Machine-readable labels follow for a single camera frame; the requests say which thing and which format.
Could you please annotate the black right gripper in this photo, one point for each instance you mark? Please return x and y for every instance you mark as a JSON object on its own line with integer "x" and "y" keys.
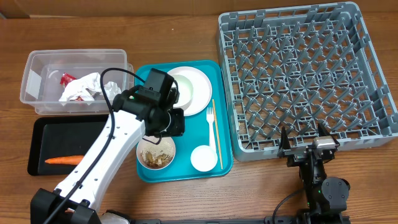
{"x": 298, "y": 155}

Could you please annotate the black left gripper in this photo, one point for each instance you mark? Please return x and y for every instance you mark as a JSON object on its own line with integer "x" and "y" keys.
{"x": 178, "y": 129}

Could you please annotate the pink bowl with food scraps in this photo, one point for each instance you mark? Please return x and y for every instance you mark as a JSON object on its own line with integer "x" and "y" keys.
{"x": 154, "y": 156}

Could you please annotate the foil wrapper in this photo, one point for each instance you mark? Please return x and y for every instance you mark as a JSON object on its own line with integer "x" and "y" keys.
{"x": 111, "y": 90}

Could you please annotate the white napkin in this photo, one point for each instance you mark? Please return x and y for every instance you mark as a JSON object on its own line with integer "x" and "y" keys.
{"x": 87, "y": 87}

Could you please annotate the orange carrot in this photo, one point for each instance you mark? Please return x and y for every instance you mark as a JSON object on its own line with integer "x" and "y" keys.
{"x": 67, "y": 160}

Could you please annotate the red wrapper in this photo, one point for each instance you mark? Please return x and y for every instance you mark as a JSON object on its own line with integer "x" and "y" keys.
{"x": 66, "y": 95}

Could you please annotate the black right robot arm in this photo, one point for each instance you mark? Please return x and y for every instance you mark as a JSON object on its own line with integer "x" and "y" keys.
{"x": 326, "y": 196}

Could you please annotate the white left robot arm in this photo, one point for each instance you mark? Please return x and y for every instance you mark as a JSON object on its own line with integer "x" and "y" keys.
{"x": 134, "y": 114}

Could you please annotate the grey dishwasher rack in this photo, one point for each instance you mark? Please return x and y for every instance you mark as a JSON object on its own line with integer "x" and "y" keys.
{"x": 289, "y": 69}

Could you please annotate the clear plastic waste bin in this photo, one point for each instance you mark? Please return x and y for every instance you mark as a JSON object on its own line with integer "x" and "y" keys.
{"x": 41, "y": 82}

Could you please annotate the white plastic fork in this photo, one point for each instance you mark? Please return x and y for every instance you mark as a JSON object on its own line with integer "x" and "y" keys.
{"x": 210, "y": 119}

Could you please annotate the large pink plate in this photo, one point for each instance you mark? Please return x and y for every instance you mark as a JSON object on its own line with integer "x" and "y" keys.
{"x": 202, "y": 88}

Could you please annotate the teal serving tray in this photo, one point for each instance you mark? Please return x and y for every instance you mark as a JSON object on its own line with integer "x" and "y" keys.
{"x": 196, "y": 130}

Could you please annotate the wooden chopstick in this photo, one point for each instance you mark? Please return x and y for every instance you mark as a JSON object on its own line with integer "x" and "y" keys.
{"x": 217, "y": 134}

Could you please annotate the small white cup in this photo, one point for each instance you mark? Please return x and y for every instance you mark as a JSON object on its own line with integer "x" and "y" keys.
{"x": 203, "y": 158}

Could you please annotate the black tray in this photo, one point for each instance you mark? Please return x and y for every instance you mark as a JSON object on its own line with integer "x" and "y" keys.
{"x": 62, "y": 136}

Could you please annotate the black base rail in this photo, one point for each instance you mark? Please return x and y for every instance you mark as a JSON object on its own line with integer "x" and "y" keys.
{"x": 266, "y": 220}

